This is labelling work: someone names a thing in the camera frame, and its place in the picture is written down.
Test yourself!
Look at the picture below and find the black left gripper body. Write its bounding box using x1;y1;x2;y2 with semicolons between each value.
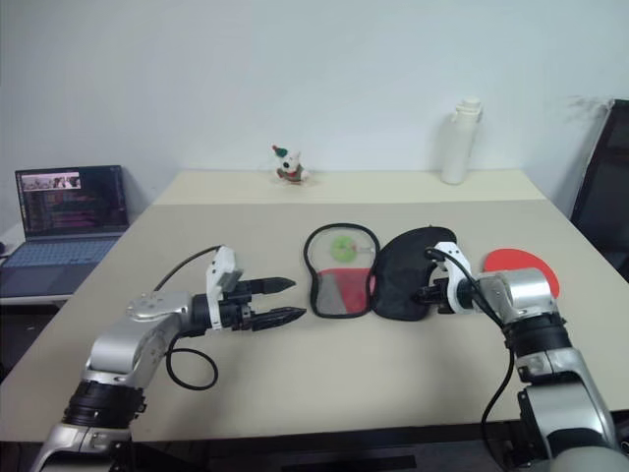
218;278;261;332

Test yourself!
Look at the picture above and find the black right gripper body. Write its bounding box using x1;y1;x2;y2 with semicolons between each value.
425;265;451;309

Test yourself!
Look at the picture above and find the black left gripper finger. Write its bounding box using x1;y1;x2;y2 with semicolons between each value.
250;276;297;297
252;307;309;331

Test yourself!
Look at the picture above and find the black mesh paddle case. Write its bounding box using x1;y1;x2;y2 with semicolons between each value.
303;221;461;322

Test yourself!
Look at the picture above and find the red table tennis paddle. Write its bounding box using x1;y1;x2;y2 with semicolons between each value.
483;247;562;299

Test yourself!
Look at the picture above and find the green round tag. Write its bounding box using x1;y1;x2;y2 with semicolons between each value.
329;235;357;263

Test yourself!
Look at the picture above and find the white plush dog toy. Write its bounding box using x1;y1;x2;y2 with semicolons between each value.
269;143;312;186

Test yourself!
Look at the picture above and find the white water bottle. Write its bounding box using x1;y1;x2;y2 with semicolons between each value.
439;94;484;186

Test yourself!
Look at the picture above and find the black office chair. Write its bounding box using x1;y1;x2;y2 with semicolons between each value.
568;97;629;285

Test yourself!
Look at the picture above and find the open blue laptop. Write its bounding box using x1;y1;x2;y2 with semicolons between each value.
0;164;132;299

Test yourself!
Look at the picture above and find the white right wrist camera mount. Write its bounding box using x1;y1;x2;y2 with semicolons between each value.
433;241;481;317

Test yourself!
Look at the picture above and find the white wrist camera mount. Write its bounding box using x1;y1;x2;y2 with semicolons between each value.
203;245;245;330
433;241;481;317

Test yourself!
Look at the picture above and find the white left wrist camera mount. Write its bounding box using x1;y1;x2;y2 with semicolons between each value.
203;245;245;330

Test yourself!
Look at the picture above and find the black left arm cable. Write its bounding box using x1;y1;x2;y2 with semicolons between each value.
153;245;220;392

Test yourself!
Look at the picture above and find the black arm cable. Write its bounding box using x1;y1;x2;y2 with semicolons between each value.
424;245;517;472
153;245;220;392

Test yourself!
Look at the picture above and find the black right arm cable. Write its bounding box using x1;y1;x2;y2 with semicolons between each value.
424;245;517;472

